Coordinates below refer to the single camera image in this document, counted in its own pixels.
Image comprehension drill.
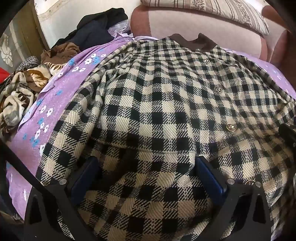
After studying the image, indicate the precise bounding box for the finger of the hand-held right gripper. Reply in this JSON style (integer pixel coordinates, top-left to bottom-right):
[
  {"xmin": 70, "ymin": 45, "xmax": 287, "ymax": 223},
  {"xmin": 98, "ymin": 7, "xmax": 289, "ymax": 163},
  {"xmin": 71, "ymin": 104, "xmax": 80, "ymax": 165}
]
[{"xmin": 278, "ymin": 124, "xmax": 296, "ymax": 151}]

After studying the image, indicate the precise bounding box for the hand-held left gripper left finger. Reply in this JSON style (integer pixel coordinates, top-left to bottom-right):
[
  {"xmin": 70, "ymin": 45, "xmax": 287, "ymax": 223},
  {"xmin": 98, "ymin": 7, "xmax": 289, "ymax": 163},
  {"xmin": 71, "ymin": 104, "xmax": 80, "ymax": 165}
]
[{"xmin": 23, "ymin": 156, "xmax": 102, "ymax": 233}]

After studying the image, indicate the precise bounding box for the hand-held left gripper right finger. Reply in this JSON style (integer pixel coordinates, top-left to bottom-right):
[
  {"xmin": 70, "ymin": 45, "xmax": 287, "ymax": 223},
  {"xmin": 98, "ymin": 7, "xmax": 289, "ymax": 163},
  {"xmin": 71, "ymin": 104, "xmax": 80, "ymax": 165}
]
[{"xmin": 196, "ymin": 156, "xmax": 274, "ymax": 241}]

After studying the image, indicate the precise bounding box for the black and cream checked coat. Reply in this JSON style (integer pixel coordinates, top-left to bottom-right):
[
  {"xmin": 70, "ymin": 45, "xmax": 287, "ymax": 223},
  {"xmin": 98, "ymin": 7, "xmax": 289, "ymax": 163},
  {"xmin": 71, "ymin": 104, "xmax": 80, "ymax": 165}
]
[{"xmin": 36, "ymin": 32, "xmax": 296, "ymax": 241}]

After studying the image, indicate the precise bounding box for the purple floral bedsheet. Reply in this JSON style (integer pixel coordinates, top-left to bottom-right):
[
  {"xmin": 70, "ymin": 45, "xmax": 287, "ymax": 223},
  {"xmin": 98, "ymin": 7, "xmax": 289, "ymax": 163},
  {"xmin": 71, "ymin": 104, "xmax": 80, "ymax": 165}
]
[{"xmin": 5, "ymin": 35, "xmax": 296, "ymax": 220}]

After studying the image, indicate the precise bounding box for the brown animal print cloth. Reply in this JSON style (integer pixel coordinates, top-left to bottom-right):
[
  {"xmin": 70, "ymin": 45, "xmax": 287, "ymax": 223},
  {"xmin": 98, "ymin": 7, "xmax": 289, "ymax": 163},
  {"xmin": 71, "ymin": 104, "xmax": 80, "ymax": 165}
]
[{"xmin": 0, "ymin": 62, "xmax": 67, "ymax": 137}]

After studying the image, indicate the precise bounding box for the grey tweed cloth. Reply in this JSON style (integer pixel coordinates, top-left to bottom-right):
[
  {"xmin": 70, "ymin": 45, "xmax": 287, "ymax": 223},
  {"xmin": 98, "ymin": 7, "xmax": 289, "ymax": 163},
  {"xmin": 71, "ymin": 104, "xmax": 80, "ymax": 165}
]
[{"xmin": 15, "ymin": 57, "xmax": 41, "ymax": 72}]

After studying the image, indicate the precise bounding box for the brown garment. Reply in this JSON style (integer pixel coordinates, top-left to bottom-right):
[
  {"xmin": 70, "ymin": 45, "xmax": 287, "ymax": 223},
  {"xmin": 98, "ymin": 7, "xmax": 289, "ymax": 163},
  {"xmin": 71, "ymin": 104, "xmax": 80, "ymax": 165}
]
[{"xmin": 40, "ymin": 42, "xmax": 81, "ymax": 64}]

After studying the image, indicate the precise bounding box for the red cloth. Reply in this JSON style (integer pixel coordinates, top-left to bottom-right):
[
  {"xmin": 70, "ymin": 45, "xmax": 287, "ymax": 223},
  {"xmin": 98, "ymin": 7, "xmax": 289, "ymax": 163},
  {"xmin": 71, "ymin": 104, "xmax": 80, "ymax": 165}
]
[{"xmin": 0, "ymin": 67, "xmax": 10, "ymax": 84}]

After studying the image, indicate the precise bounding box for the striped cream pillow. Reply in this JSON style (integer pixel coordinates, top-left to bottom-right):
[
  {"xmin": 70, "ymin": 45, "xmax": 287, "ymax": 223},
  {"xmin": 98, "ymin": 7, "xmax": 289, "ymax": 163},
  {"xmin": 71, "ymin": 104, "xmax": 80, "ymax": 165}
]
[{"xmin": 140, "ymin": 0, "xmax": 271, "ymax": 36}]

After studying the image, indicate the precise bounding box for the black garment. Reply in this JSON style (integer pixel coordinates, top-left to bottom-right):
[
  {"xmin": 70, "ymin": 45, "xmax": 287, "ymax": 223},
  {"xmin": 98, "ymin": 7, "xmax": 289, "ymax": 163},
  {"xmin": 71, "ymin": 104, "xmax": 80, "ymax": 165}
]
[{"xmin": 55, "ymin": 8, "xmax": 132, "ymax": 48}]

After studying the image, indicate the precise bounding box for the pink sofa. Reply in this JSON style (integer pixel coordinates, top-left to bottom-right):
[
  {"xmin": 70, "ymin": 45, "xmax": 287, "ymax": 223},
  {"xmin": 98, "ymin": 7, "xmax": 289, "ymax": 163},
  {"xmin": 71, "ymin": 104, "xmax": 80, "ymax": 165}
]
[{"xmin": 129, "ymin": 0, "xmax": 296, "ymax": 70}]

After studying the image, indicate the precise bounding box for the clear plastic bag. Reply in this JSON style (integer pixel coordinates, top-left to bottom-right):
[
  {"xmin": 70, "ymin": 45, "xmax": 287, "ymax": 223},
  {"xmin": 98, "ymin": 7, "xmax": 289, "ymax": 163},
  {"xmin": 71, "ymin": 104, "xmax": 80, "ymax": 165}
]
[{"xmin": 107, "ymin": 20, "xmax": 133, "ymax": 39}]

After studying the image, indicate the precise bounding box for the wooden cabinet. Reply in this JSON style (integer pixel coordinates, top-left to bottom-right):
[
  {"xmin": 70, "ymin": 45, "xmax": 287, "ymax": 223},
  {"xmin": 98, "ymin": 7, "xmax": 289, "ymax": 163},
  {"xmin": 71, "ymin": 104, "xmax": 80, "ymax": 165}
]
[{"xmin": 0, "ymin": 0, "xmax": 50, "ymax": 70}]

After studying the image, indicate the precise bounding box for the black strap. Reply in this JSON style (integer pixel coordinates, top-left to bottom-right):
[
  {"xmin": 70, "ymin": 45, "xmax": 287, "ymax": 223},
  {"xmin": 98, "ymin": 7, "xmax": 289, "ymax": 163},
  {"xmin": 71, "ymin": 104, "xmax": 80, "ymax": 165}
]
[{"xmin": 0, "ymin": 139, "xmax": 97, "ymax": 241}]

